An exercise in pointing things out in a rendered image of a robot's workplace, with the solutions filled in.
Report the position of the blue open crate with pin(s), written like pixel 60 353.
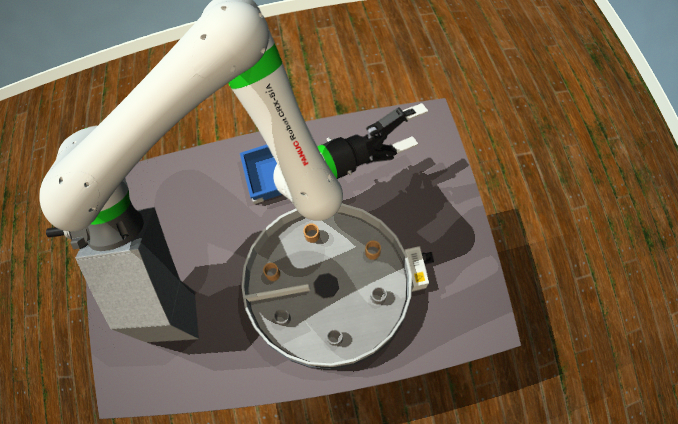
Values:
pixel 259 174

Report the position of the bronze bushing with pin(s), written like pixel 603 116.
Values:
pixel 309 227
pixel 372 244
pixel 269 266

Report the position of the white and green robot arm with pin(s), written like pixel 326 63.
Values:
pixel 225 41

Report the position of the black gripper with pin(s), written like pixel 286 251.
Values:
pixel 374 141

